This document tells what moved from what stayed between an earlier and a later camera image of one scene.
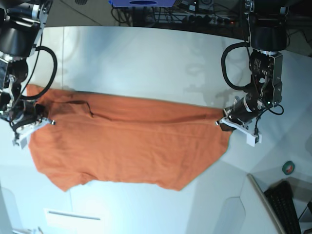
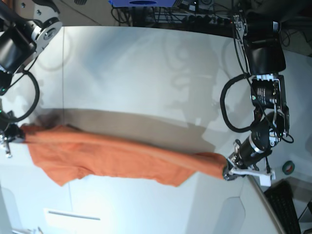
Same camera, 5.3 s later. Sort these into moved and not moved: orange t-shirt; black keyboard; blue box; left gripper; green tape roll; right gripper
Moved: orange t-shirt; right gripper; left gripper
Not moved: green tape roll; blue box; black keyboard
